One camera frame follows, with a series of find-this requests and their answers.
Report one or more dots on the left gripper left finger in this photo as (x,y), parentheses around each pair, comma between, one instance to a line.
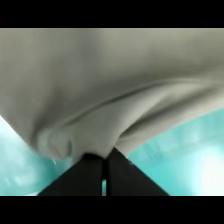
(81,178)

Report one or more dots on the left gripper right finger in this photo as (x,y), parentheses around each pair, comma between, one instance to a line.
(130,178)

